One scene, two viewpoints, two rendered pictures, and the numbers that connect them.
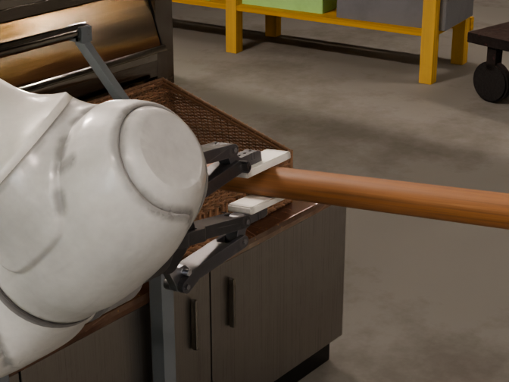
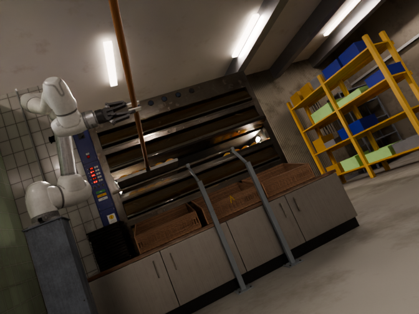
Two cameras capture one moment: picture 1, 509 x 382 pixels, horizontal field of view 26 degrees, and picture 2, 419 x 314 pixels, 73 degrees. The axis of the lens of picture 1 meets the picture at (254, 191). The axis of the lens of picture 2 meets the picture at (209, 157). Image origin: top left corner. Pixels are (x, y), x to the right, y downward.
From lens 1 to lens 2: 1.50 m
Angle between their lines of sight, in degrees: 48
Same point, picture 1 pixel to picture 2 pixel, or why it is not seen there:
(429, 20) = not seen: outside the picture
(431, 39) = not seen: outside the picture
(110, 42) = (263, 158)
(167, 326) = (268, 208)
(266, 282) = (310, 198)
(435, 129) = not seen: outside the picture
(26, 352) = (63, 123)
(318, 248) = (330, 187)
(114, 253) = (47, 94)
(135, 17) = (269, 151)
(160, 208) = (47, 85)
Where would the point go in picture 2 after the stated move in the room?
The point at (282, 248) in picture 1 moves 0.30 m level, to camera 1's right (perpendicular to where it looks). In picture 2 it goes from (312, 188) to (343, 176)
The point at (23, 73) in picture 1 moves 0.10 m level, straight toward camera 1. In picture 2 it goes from (240, 169) to (237, 169)
